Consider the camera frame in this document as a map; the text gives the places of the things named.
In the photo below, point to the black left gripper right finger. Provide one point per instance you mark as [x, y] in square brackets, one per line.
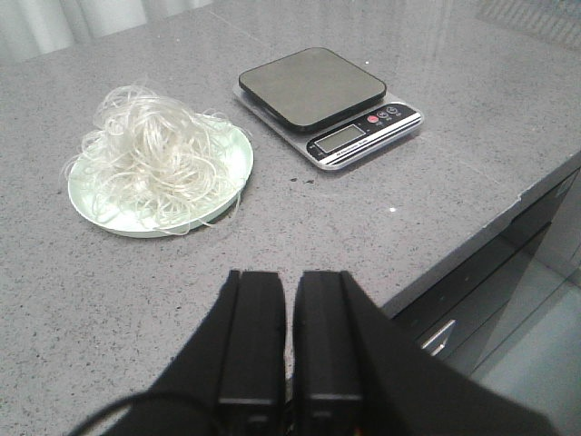
[357, 373]

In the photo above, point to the metal cabinet handle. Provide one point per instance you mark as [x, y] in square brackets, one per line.
[438, 341]

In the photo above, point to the white curtain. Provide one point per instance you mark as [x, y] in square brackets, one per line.
[32, 28]

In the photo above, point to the light green plate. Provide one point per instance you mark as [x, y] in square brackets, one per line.
[159, 182]

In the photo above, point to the dark cabinet front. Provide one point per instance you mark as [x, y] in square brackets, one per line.
[499, 286]

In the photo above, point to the white vermicelli bundle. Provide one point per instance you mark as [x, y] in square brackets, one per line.
[136, 107]

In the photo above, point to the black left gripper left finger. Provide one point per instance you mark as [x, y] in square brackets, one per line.
[228, 379]

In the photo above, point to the digital kitchen scale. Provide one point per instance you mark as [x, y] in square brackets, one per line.
[328, 109]

